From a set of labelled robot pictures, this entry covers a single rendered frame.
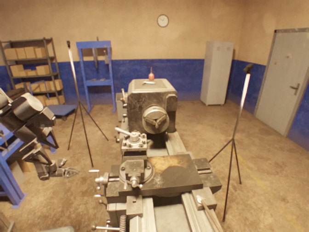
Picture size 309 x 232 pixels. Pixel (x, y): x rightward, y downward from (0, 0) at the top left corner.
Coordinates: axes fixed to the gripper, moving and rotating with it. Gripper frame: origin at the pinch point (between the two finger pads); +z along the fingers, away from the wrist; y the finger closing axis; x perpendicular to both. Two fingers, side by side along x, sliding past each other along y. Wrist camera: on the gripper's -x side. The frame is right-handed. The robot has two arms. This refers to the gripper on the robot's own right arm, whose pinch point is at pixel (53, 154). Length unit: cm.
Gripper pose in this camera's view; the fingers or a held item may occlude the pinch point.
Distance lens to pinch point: 67.2
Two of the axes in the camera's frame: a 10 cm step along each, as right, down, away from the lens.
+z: 4.8, 7.3, 4.9
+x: -8.3, 5.5, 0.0
